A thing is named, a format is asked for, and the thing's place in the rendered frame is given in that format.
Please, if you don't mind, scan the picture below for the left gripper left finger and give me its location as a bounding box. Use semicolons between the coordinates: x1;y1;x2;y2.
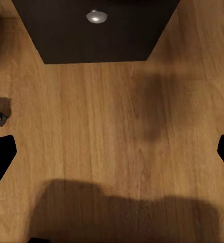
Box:
0;135;17;180

